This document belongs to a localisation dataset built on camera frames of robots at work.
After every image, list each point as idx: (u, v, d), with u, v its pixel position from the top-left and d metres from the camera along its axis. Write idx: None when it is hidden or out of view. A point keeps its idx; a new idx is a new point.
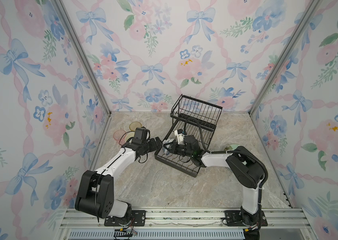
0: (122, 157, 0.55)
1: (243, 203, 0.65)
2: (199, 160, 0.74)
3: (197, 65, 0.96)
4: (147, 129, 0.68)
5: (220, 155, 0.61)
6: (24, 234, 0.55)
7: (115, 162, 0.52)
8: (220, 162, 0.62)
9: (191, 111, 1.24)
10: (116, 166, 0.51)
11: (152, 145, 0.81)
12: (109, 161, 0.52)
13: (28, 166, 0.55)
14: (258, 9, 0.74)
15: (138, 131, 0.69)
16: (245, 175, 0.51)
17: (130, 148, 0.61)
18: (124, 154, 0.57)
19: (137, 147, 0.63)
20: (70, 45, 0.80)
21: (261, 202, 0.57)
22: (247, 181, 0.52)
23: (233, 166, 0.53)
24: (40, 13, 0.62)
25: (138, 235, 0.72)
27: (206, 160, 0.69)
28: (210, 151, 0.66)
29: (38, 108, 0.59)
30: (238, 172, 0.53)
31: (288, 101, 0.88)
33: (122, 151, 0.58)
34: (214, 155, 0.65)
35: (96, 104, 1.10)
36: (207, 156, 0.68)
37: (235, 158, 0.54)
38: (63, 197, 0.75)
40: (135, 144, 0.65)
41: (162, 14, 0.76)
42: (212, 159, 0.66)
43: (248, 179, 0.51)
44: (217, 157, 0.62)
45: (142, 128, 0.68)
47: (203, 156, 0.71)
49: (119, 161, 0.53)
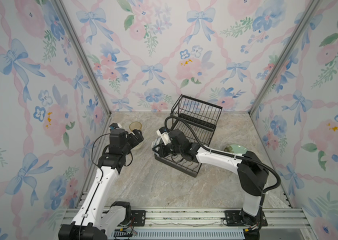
0: (101, 187, 0.46)
1: (243, 205, 0.65)
2: (190, 154, 0.65)
3: (197, 65, 0.96)
4: (122, 132, 0.58)
5: (225, 158, 0.54)
6: (24, 234, 0.55)
7: (93, 200, 0.43)
8: (220, 163, 0.56)
9: (191, 111, 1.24)
10: (97, 204, 0.43)
11: (133, 142, 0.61)
12: (86, 198, 0.44)
13: (28, 166, 0.55)
14: (258, 9, 0.74)
15: (113, 138, 0.55)
16: (255, 186, 0.48)
17: (108, 167, 0.51)
18: (102, 181, 0.47)
19: (116, 162, 0.52)
20: (70, 45, 0.80)
21: (263, 205, 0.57)
22: (253, 189, 0.49)
23: (244, 177, 0.48)
24: (40, 13, 0.62)
25: (138, 235, 0.72)
27: (203, 158, 0.61)
28: (210, 150, 0.60)
29: (38, 108, 0.59)
30: (246, 183, 0.50)
31: (288, 101, 0.87)
33: (99, 179, 0.48)
34: (215, 157, 0.57)
35: (96, 104, 1.10)
36: (207, 154, 0.59)
37: (246, 167, 0.48)
38: (63, 197, 0.75)
40: (112, 159, 0.53)
41: (162, 14, 0.76)
42: (211, 159, 0.58)
43: (256, 190, 0.48)
44: (222, 160, 0.55)
45: (117, 133, 0.55)
47: (199, 152, 0.61)
49: (99, 193, 0.45)
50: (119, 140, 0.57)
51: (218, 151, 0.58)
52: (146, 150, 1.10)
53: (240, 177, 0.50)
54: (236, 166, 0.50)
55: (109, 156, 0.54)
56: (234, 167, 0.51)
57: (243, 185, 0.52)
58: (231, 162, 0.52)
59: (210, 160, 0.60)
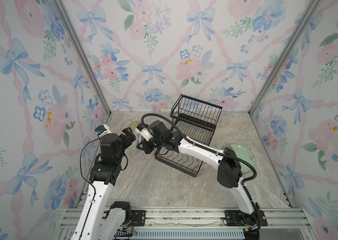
0: (94, 207, 0.43)
1: (239, 205, 0.65)
2: (171, 143, 0.64)
3: (197, 65, 0.96)
4: (114, 139, 0.51)
5: (207, 153, 0.57)
6: (24, 234, 0.55)
7: (87, 223, 0.41)
8: (201, 156, 0.59)
9: (191, 111, 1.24)
10: (92, 227, 0.41)
11: (126, 143, 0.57)
12: (79, 221, 0.41)
13: (28, 166, 0.55)
14: (258, 9, 0.74)
15: (105, 147, 0.49)
16: (230, 180, 0.54)
17: (101, 184, 0.46)
18: (95, 200, 0.44)
19: (110, 174, 0.48)
20: (70, 45, 0.80)
21: (252, 200, 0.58)
22: (228, 182, 0.55)
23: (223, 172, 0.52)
24: (40, 13, 0.62)
25: (138, 235, 0.72)
27: (185, 150, 0.62)
28: (193, 143, 0.61)
29: (38, 108, 0.59)
30: (222, 176, 0.54)
31: (288, 101, 0.87)
33: (91, 197, 0.44)
34: (197, 150, 0.58)
35: (96, 103, 1.10)
36: (189, 146, 0.60)
37: (226, 164, 0.52)
38: (63, 197, 0.75)
40: (105, 170, 0.49)
41: (162, 14, 0.76)
42: (193, 151, 0.60)
43: (231, 182, 0.54)
44: (203, 154, 0.57)
45: (108, 142, 0.49)
47: (181, 143, 0.61)
49: (93, 215, 0.42)
50: (111, 149, 0.51)
51: (201, 146, 0.59)
52: None
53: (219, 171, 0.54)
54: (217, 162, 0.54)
55: (102, 167, 0.49)
56: (214, 163, 0.55)
57: (218, 177, 0.57)
58: (212, 158, 0.55)
59: (191, 152, 0.61)
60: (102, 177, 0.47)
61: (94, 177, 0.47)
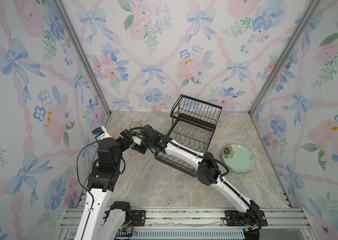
0: (93, 215, 0.42)
1: (234, 204, 0.68)
2: (159, 145, 0.70)
3: (197, 65, 0.96)
4: (111, 145, 0.49)
5: (189, 155, 0.65)
6: (24, 234, 0.55)
7: (86, 231, 0.40)
8: (183, 157, 0.67)
9: (191, 111, 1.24)
10: (91, 235, 0.40)
11: (124, 146, 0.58)
12: (77, 231, 0.40)
13: (28, 166, 0.55)
14: (258, 9, 0.74)
15: (102, 153, 0.47)
16: (208, 178, 0.63)
17: (99, 192, 0.45)
18: (94, 208, 0.43)
19: (108, 180, 0.47)
20: (70, 45, 0.80)
21: (240, 194, 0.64)
22: (206, 180, 0.63)
23: (202, 172, 0.60)
24: (40, 13, 0.62)
25: (138, 235, 0.72)
27: (171, 151, 0.70)
28: (178, 145, 0.69)
29: (38, 108, 0.59)
30: (201, 175, 0.63)
31: (288, 101, 0.87)
33: (90, 205, 0.43)
34: (180, 152, 0.67)
35: (96, 104, 1.10)
36: (174, 149, 0.68)
37: (204, 165, 0.61)
38: (63, 197, 0.75)
40: (103, 176, 0.48)
41: (162, 14, 0.76)
42: (177, 153, 0.68)
43: (208, 180, 0.63)
44: (186, 156, 0.65)
45: (106, 148, 0.47)
47: (168, 146, 0.69)
49: (91, 223, 0.41)
50: (109, 155, 0.50)
51: (184, 148, 0.68)
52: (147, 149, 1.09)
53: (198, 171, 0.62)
54: (197, 163, 0.62)
55: (100, 173, 0.48)
56: (196, 164, 0.63)
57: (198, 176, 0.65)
58: (193, 159, 0.64)
59: (175, 154, 0.69)
60: (100, 183, 0.47)
61: (92, 183, 0.47)
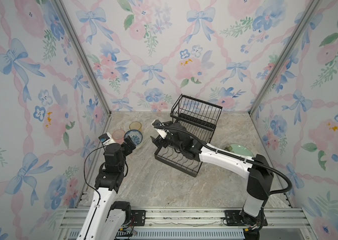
0: (99, 211, 0.46)
1: (245, 206, 0.64)
2: (192, 152, 0.58)
3: (197, 65, 0.96)
4: (117, 149, 0.54)
5: (233, 161, 0.50)
6: (24, 234, 0.55)
7: (91, 226, 0.43)
8: (225, 165, 0.53)
9: (191, 111, 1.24)
10: (95, 230, 0.43)
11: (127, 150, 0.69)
12: (83, 226, 0.43)
13: (28, 166, 0.55)
14: (258, 9, 0.74)
15: (109, 157, 0.53)
16: (263, 191, 0.46)
17: (106, 189, 0.50)
18: (100, 205, 0.47)
19: (114, 181, 0.52)
20: (70, 45, 0.80)
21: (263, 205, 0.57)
22: (259, 192, 0.47)
23: (257, 183, 0.45)
24: (40, 13, 0.62)
25: (138, 234, 0.72)
27: (208, 158, 0.56)
28: (216, 150, 0.55)
29: (38, 108, 0.59)
30: (254, 187, 0.47)
31: (288, 101, 0.87)
33: (96, 202, 0.47)
34: (221, 158, 0.53)
35: (96, 103, 1.10)
36: (212, 154, 0.55)
37: (257, 173, 0.45)
38: (63, 197, 0.75)
40: (109, 178, 0.53)
41: (162, 14, 0.76)
42: (218, 160, 0.53)
43: (263, 194, 0.47)
44: (229, 162, 0.51)
45: (112, 152, 0.53)
47: (203, 151, 0.57)
49: (97, 218, 0.44)
50: (114, 159, 0.54)
51: (224, 152, 0.54)
52: (146, 149, 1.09)
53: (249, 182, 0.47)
54: (247, 171, 0.47)
55: (106, 174, 0.54)
56: (243, 172, 0.48)
57: (248, 188, 0.50)
58: (241, 166, 0.48)
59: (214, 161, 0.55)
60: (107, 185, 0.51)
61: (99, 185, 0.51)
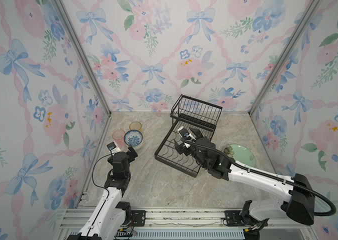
0: (107, 204, 0.51)
1: (253, 209, 0.63)
2: (219, 171, 0.55)
3: (197, 65, 0.96)
4: (124, 157, 0.62)
5: (270, 182, 0.46)
6: (24, 234, 0.55)
7: (100, 213, 0.48)
8: (262, 186, 0.48)
9: (191, 111, 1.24)
10: (103, 217, 0.47)
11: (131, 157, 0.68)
12: (92, 213, 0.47)
13: (28, 166, 0.55)
14: (258, 9, 0.74)
15: (116, 165, 0.60)
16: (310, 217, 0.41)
17: (114, 188, 0.57)
18: (108, 199, 0.53)
19: (121, 184, 0.59)
20: (70, 45, 0.80)
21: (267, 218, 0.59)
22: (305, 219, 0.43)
23: (299, 208, 0.41)
24: (40, 13, 0.62)
25: (138, 235, 0.72)
27: (240, 178, 0.52)
28: (248, 169, 0.51)
29: (38, 108, 0.59)
30: (298, 213, 0.43)
31: (288, 101, 0.87)
33: (105, 196, 0.54)
34: (255, 178, 0.48)
35: (96, 104, 1.10)
36: (244, 174, 0.50)
37: (301, 196, 0.41)
38: (63, 197, 0.75)
40: (117, 181, 0.60)
41: (162, 14, 0.76)
42: (252, 180, 0.49)
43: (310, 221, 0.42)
44: (266, 183, 0.47)
45: (119, 160, 0.60)
47: (232, 170, 0.52)
49: (105, 208, 0.50)
50: (121, 166, 0.62)
51: (259, 172, 0.49)
52: (146, 149, 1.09)
53: (291, 206, 0.43)
54: (288, 193, 0.43)
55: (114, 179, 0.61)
56: (283, 194, 0.44)
57: (287, 213, 0.46)
58: (279, 187, 0.44)
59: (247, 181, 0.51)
60: None
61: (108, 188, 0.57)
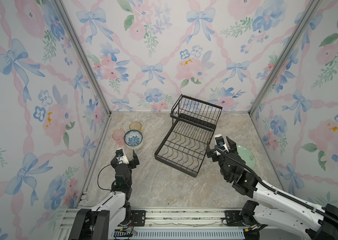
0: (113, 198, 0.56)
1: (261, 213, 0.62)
2: (245, 187, 0.56)
3: (197, 65, 0.96)
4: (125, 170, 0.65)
5: (299, 208, 0.46)
6: (24, 234, 0.55)
7: (108, 201, 0.53)
8: (291, 211, 0.47)
9: (191, 111, 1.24)
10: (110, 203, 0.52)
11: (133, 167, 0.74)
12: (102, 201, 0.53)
13: (28, 166, 0.55)
14: (258, 9, 0.74)
15: (119, 178, 0.63)
16: None
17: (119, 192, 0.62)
18: (115, 194, 0.59)
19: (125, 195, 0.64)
20: (70, 45, 0.80)
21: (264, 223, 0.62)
22: None
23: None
24: (40, 13, 0.62)
25: (138, 235, 0.72)
27: (265, 198, 0.52)
28: (275, 191, 0.51)
29: (38, 108, 0.59)
30: None
31: (288, 101, 0.87)
33: (113, 193, 0.61)
34: (282, 201, 0.49)
35: (96, 104, 1.10)
36: (270, 195, 0.51)
37: (331, 228, 0.40)
38: (63, 197, 0.75)
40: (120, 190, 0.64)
41: (162, 14, 0.76)
42: (278, 202, 0.49)
43: None
44: (293, 208, 0.46)
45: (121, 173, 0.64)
47: (258, 189, 0.53)
49: (113, 199, 0.56)
50: (123, 179, 0.65)
51: (287, 195, 0.49)
52: (146, 149, 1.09)
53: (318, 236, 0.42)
54: (317, 223, 0.42)
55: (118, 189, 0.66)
56: (311, 223, 0.43)
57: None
58: (307, 214, 0.44)
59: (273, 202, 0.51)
60: None
61: None
